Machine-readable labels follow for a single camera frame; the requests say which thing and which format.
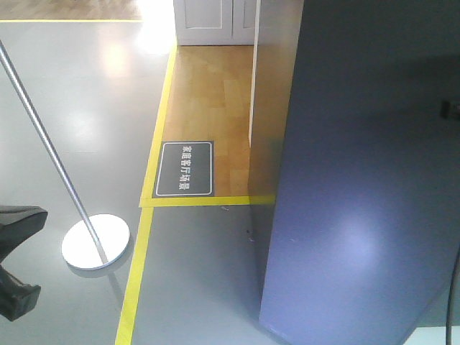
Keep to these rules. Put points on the fridge door with white liner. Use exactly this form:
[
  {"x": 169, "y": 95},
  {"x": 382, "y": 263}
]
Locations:
[{"x": 366, "y": 223}]

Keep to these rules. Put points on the yellow floor tape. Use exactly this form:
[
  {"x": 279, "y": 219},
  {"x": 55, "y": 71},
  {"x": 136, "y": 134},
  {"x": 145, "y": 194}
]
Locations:
[{"x": 187, "y": 276}]

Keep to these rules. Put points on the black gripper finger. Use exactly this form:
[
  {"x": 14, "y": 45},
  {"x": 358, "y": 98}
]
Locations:
[
  {"x": 17, "y": 298},
  {"x": 18, "y": 223}
]

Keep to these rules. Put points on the white panelled cabinet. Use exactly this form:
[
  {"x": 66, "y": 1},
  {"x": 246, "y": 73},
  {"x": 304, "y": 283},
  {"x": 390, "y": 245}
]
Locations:
[{"x": 215, "y": 22}]

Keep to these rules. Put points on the black floor sign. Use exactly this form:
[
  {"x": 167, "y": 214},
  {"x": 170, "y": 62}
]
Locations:
[{"x": 185, "y": 169}]

